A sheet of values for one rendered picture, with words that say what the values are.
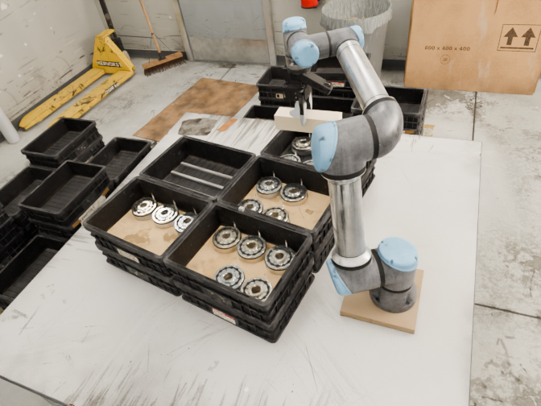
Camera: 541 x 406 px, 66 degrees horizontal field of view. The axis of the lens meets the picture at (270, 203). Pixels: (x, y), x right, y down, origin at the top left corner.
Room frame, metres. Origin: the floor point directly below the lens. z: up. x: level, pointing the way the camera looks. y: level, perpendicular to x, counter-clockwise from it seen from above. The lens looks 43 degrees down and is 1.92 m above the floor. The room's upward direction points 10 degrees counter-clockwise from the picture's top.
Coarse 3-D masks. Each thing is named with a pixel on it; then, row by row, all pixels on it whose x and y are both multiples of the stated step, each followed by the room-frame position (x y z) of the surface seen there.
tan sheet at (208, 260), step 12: (204, 252) 0.98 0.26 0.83; (216, 252) 0.97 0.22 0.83; (192, 264) 0.94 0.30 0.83; (204, 264) 0.93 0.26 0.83; (216, 264) 0.92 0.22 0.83; (228, 264) 0.91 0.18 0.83; (240, 264) 0.90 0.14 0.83; (252, 264) 0.89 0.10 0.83; (264, 264) 0.88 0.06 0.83; (252, 276) 0.84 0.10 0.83; (264, 276) 0.83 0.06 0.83; (276, 276) 0.82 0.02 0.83
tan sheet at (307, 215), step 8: (256, 192) 1.25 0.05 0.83; (312, 192) 1.20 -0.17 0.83; (264, 200) 1.20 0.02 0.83; (272, 200) 1.19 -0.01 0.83; (280, 200) 1.18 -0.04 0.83; (312, 200) 1.15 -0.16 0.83; (320, 200) 1.14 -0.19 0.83; (328, 200) 1.13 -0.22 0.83; (264, 208) 1.15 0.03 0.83; (288, 208) 1.13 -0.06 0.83; (296, 208) 1.12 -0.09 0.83; (304, 208) 1.11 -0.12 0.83; (312, 208) 1.11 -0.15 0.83; (320, 208) 1.10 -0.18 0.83; (296, 216) 1.08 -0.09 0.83; (304, 216) 1.07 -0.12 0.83; (312, 216) 1.07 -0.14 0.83; (320, 216) 1.06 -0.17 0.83; (296, 224) 1.04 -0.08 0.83; (304, 224) 1.03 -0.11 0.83; (312, 224) 1.03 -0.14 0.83
